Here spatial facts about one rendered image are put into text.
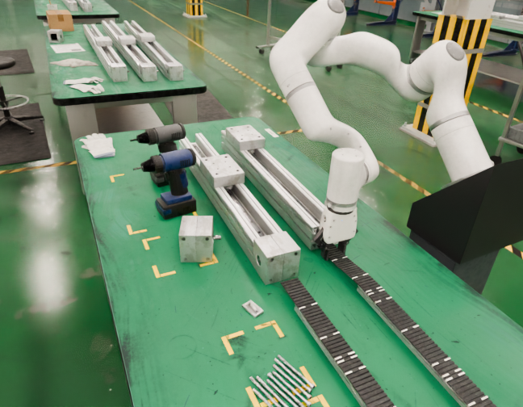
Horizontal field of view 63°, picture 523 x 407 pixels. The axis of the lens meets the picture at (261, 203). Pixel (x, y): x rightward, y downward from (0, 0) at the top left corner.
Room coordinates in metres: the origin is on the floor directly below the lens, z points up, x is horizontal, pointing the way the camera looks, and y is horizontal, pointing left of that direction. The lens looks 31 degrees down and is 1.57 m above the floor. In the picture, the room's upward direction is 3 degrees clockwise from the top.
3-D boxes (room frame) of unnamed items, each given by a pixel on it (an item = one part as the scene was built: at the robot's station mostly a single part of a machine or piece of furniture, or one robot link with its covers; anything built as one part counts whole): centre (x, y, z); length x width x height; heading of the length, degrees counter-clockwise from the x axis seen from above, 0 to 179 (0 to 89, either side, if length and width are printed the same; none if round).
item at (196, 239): (1.01, 0.17, 0.83); 0.11 x 0.10 x 0.10; 94
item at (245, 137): (1.65, 0.08, 0.87); 0.16 x 0.11 x 0.07; 25
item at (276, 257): (0.94, -0.06, 0.83); 0.12 x 0.09 x 0.10; 115
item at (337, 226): (1.01, -0.22, 0.91); 0.10 x 0.07 x 0.11; 115
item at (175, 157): (1.21, 0.31, 0.89); 0.20 x 0.08 x 0.22; 124
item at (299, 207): (1.42, -0.03, 0.82); 0.80 x 0.10 x 0.09; 25
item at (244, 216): (1.34, 0.14, 0.82); 0.80 x 0.10 x 0.09; 25
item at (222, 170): (1.34, 0.14, 0.87); 0.16 x 0.11 x 0.07; 25
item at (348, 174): (1.02, -0.22, 1.05); 0.09 x 0.08 x 0.13; 130
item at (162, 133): (1.42, 0.38, 0.89); 0.20 x 0.08 x 0.22; 124
